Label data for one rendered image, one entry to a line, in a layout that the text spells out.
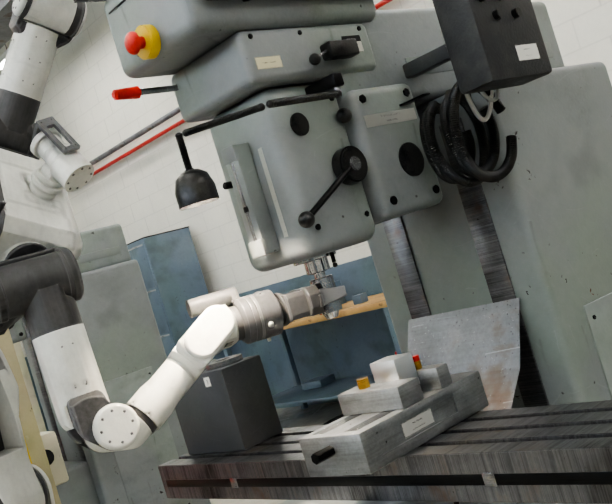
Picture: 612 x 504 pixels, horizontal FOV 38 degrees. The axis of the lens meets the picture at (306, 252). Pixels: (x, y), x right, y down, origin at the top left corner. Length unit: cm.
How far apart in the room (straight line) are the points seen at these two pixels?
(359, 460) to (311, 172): 52
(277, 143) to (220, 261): 754
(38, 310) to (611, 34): 495
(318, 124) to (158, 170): 808
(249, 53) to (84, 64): 912
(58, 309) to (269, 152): 46
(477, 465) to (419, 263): 72
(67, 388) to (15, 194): 39
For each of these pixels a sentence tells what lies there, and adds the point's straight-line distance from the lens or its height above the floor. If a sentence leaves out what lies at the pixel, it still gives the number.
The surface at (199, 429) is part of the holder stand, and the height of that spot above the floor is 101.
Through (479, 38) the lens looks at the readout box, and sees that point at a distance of 167.
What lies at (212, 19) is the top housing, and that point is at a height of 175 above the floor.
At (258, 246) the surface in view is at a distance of 165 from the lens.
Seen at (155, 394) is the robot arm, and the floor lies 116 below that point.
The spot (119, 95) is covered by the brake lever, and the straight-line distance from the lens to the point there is 170.
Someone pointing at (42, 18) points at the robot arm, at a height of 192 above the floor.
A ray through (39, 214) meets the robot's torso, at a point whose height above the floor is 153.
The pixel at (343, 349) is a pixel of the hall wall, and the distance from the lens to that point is 808.
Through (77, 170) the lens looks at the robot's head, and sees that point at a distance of 168.
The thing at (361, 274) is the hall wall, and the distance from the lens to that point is 767.
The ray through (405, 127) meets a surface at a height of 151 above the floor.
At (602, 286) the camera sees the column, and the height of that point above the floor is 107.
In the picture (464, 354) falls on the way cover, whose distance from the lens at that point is 198.
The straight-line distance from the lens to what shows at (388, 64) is 187.
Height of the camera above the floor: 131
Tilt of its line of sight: 1 degrees up
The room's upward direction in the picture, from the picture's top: 17 degrees counter-clockwise
